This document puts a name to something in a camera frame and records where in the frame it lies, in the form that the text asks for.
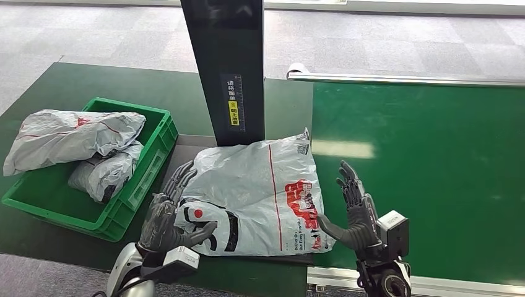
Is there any small crumpled grey package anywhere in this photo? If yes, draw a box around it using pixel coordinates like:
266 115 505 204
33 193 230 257
67 141 144 204

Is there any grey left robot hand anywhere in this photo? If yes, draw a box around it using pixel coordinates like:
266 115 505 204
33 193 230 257
138 160 218 253

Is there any black scale column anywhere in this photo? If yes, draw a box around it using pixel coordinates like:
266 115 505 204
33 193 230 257
181 0 266 147

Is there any long silver conveyor rail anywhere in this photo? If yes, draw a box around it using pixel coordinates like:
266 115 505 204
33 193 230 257
286 62 525 88

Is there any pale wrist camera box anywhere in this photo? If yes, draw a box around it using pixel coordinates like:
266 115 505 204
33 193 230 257
141 246 201 285
376 210 410 260

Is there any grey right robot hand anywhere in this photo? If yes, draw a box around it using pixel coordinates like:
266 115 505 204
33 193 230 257
316 160 384 253

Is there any white conveyor edge rail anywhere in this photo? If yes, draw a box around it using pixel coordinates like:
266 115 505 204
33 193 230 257
306 266 525 297

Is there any green plastic basket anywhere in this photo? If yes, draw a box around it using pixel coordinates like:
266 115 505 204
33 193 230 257
1 97 179 243

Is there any green conveyor belt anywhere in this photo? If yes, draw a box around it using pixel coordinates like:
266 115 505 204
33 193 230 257
311 82 525 288

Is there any grey package with red print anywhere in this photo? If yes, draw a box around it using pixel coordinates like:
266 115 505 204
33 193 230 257
174 127 336 257

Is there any yellow label sticker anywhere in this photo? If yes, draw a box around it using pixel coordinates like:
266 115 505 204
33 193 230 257
228 100 240 127

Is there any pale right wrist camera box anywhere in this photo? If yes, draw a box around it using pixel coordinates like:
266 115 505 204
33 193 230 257
376 210 410 260

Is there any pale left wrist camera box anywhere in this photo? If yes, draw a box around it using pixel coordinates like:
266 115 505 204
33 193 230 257
141 246 201 285

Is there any large crumpled grey package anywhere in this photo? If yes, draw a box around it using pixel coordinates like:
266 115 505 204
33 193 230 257
3 109 147 178

